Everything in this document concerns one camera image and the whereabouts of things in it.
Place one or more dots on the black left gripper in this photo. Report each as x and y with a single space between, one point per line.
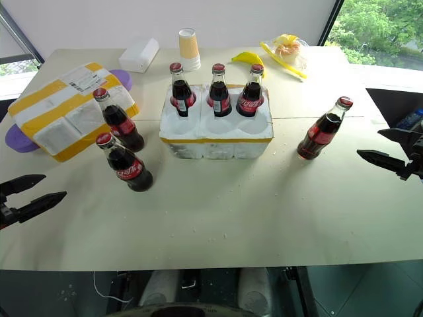
6 214

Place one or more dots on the glass cola bottle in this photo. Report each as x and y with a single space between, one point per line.
123 127
181 90
218 94
251 97
320 133
130 166

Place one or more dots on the black bin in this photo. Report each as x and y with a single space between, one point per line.
386 105

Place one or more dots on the black window frame bar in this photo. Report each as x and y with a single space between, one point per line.
330 23
23 36

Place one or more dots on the white foam bottle tray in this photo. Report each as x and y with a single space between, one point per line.
218 145

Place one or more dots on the white paper box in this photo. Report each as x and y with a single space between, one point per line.
138 54

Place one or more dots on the foam lid with yellow tape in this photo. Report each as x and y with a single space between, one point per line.
53 112

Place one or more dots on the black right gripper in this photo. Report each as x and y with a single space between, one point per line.
418 155

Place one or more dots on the yellow banana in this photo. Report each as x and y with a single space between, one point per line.
249 57

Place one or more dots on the stack of paper cups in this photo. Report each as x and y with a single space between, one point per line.
189 49

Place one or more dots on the purple oval tray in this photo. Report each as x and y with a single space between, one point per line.
20 141

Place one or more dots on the black table leg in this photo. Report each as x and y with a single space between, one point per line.
302 290

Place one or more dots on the blue object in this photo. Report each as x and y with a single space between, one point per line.
411 119

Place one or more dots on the orange bun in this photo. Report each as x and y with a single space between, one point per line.
287 49

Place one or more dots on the clear bag with yellow zip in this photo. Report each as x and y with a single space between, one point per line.
297 61

